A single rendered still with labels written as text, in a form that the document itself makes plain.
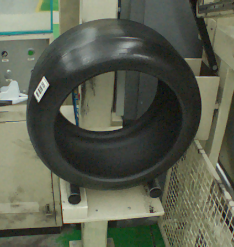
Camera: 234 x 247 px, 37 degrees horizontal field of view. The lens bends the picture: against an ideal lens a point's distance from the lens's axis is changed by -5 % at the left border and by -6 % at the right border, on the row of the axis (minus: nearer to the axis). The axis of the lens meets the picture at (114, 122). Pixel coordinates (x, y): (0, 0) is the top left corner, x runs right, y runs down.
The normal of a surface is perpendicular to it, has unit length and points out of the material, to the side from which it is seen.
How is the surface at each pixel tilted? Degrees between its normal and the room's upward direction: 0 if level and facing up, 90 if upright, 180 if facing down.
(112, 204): 0
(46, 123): 88
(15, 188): 88
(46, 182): 90
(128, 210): 0
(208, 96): 90
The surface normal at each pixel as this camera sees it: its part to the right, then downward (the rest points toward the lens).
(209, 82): 0.16, 0.52
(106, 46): 0.02, -0.26
